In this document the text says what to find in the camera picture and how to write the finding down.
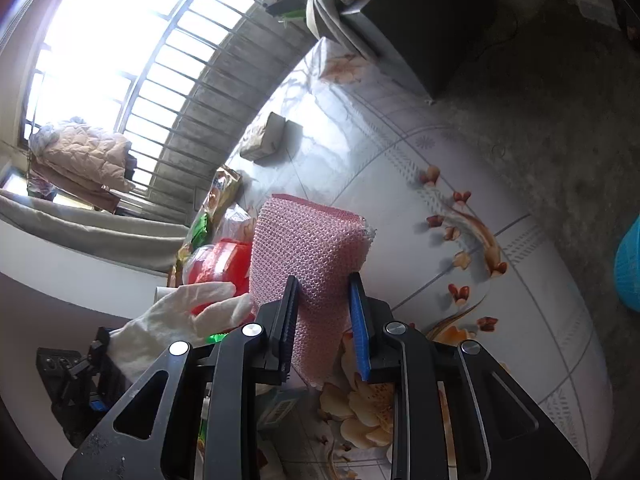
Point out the clear plastic bag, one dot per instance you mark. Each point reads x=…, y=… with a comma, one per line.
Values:
x=239, y=222

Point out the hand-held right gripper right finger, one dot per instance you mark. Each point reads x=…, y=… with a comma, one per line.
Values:
x=359, y=330

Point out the dark cabinet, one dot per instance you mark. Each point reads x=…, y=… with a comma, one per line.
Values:
x=430, y=25

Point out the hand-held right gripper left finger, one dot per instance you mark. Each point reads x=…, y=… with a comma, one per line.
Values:
x=288, y=332

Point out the window metal bars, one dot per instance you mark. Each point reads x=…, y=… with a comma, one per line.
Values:
x=200, y=100

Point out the pink mesh sponge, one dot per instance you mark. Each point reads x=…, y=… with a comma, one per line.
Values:
x=305, y=250

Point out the floral tablecloth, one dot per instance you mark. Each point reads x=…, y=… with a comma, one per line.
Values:
x=360, y=160

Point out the orange snack packet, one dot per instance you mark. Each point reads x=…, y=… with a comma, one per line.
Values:
x=224, y=192

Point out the red plastic container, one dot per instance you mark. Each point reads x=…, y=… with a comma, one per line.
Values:
x=225, y=265

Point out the blue plastic basket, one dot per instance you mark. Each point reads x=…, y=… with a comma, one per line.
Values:
x=630, y=270

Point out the small cardboard box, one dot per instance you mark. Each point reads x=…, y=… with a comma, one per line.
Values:
x=262, y=137

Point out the person's left hand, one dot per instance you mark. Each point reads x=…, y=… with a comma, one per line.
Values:
x=170, y=320

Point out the folded quilts on rack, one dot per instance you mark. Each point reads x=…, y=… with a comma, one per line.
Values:
x=80, y=152

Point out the beige curtain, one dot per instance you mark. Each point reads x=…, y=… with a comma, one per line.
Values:
x=90, y=235

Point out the grey hanging cloth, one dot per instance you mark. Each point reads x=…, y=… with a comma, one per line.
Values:
x=330, y=5

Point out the green black object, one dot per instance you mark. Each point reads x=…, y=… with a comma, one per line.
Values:
x=285, y=7

